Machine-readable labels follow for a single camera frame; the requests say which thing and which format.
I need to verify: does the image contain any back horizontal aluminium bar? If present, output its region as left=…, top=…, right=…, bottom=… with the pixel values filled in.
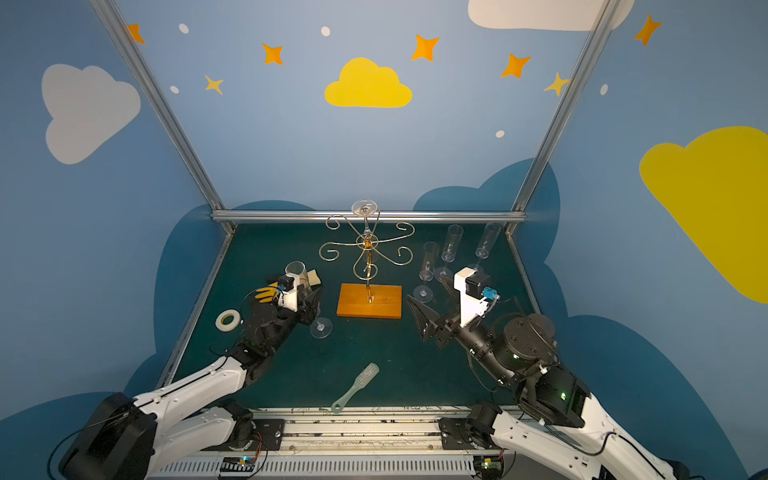
left=211, top=208, right=527, bottom=224

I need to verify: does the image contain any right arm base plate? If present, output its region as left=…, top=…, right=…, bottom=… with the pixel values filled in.
left=438, top=417, right=487, bottom=450

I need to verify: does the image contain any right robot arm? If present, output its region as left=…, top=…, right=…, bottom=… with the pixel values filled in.
left=407, top=268, right=691, bottom=479

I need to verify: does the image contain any white tape roll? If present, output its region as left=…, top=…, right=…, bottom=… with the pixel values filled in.
left=215, top=309, right=242, bottom=332

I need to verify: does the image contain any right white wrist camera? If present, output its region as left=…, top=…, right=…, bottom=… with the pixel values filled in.
left=454, top=267, right=500, bottom=327

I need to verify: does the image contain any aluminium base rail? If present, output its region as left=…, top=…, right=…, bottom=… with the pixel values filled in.
left=98, top=407, right=619, bottom=480

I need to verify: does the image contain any gold wire glass rack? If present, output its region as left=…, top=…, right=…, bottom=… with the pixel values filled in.
left=318, top=210, right=415, bottom=286

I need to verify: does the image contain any yellow work glove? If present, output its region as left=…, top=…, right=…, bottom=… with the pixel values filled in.
left=254, top=269, right=323, bottom=304

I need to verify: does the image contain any left aluminium post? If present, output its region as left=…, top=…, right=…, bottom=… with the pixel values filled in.
left=89, top=0, right=226, bottom=213

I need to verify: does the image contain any aluminium post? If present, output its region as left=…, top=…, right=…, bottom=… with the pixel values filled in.
left=89, top=0, right=226, bottom=213
left=505, top=0, right=621, bottom=241

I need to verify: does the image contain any clear glass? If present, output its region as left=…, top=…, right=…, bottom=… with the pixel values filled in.
left=413, top=241, right=439, bottom=303
left=309, top=301, right=333, bottom=339
left=475, top=222, right=503, bottom=260
left=285, top=260, right=308, bottom=280
left=351, top=199, right=380, bottom=232
left=435, top=224, right=464, bottom=278

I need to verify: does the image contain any orange wooden rack base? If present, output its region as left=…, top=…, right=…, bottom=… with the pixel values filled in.
left=337, top=283, right=403, bottom=320

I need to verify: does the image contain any right aluminium post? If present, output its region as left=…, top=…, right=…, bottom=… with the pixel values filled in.
left=505, top=0, right=621, bottom=241

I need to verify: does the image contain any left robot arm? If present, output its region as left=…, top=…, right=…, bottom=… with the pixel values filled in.
left=57, top=288, right=322, bottom=479

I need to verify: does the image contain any clear glass top back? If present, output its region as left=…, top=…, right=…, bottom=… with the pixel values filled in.
left=351, top=199, right=380, bottom=232

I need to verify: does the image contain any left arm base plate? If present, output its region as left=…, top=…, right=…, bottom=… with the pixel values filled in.
left=245, top=418, right=286, bottom=452

